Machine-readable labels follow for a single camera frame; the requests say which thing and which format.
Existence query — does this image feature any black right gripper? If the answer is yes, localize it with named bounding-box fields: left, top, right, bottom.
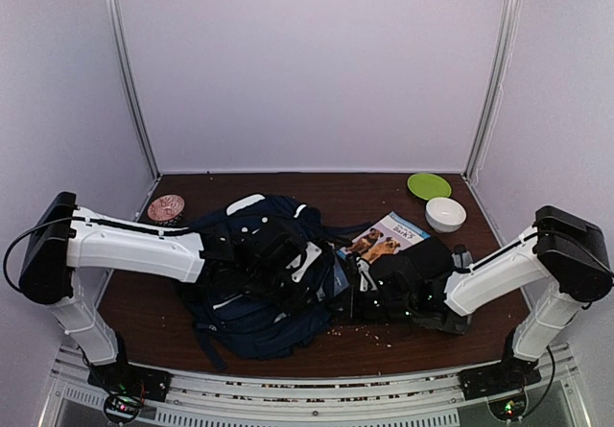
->
left=325, top=288, right=413, bottom=325

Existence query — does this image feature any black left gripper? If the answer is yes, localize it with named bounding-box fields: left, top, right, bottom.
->
left=244, top=265, right=321, bottom=319

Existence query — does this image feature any navy blue backpack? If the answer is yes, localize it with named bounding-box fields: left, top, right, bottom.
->
left=175, top=194, right=368, bottom=371

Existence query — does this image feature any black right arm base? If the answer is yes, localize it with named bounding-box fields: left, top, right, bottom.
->
left=458, top=335, right=542, bottom=400

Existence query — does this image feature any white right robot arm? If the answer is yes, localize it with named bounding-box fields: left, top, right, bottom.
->
left=339, top=205, right=613, bottom=391

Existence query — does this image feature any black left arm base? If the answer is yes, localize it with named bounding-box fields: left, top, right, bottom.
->
left=87, top=332, right=172, bottom=402

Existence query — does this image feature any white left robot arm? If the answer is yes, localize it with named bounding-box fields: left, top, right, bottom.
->
left=13, top=192, right=333, bottom=392

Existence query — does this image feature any grey pencil case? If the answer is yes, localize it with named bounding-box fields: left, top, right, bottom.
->
left=414, top=245, right=473, bottom=335

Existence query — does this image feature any dog picture book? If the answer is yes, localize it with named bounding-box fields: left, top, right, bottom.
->
left=338, top=212, right=430, bottom=264

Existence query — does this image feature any white bowl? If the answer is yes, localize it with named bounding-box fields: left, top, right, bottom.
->
left=425, top=197, right=467, bottom=233

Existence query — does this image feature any green plate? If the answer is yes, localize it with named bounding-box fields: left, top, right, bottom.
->
left=407, top=173, right=452, bottom=201

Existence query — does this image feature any orange patterned bowl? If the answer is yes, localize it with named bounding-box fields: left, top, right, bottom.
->
left=147, top=194, right=185, bottom=227

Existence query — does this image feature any aluminium front rail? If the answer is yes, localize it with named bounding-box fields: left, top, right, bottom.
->
left=37, top=344, right=591, bottom=427

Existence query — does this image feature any aluminium frame post left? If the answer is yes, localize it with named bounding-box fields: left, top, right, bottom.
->
left=106, top=0, right=161, bottom=179

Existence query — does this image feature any aluminium frame post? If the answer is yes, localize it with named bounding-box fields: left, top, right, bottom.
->
left=464, top=0, right=521, bottom=183
left=106, top=0, right=161, bottom=179

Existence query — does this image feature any aluminium frame post right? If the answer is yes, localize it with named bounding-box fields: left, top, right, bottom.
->
left=464, top=0, right=521, bottom=183

